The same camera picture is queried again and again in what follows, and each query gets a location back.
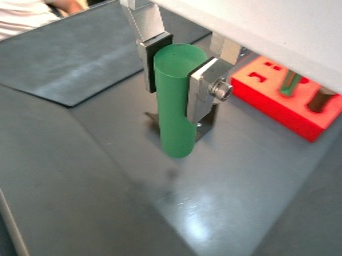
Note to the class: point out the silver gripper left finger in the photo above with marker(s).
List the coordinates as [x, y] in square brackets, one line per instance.
[146, 22]

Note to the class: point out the dark green shaped peg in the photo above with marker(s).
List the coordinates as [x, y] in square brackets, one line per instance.
[290, 83]

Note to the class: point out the green round cylinder peg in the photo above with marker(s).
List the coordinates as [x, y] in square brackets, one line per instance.
[174, 62]

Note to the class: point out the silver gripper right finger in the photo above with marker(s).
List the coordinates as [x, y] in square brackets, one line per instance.
[207, 81]

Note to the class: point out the red peg board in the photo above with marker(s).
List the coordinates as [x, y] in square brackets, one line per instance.
[257, 83]

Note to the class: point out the brown round peg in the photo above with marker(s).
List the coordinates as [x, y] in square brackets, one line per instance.
[321, 99]

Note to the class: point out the person in white shirt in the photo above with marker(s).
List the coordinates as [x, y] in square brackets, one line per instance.
[23, 15]

